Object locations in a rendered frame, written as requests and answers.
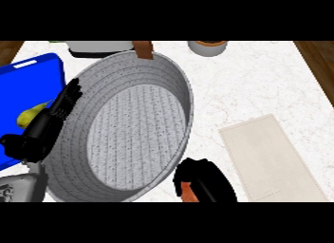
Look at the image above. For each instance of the grey woven basket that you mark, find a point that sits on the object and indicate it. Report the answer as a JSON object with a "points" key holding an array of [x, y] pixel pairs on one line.
{"points": [[128, 133]]}

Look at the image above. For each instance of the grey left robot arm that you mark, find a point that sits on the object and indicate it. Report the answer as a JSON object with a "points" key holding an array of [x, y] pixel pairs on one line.
{"points": [[16, 188]]}

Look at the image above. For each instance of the orange sweet potato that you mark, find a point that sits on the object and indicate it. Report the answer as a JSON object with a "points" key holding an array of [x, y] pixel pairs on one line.
{"points": [[189, 193]]}

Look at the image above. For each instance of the white and black appliance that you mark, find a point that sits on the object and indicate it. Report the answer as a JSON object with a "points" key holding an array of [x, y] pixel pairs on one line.
{"points": [[100, 47]]}

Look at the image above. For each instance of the beige placemat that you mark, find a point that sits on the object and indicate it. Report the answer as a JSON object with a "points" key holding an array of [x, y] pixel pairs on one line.
{"points": [[273, 159]]}

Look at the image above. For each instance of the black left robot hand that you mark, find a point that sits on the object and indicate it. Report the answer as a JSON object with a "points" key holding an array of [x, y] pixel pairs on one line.
{"points": [[40, 129]]}

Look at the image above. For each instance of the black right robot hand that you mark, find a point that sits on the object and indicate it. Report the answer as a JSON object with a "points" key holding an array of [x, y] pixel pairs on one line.
{"points": [[208, 182]]}

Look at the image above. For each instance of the yellow pear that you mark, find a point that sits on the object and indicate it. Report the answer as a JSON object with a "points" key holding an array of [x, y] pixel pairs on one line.
{"points": [[31, 115]]}

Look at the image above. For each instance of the blue tray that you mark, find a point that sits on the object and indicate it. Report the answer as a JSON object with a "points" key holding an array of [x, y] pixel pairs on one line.
{"points": [[16, 95]]}

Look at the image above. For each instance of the grey pot with brown rim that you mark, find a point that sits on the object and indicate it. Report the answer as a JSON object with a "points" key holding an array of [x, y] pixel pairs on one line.
{"points": [[208, 47]]}

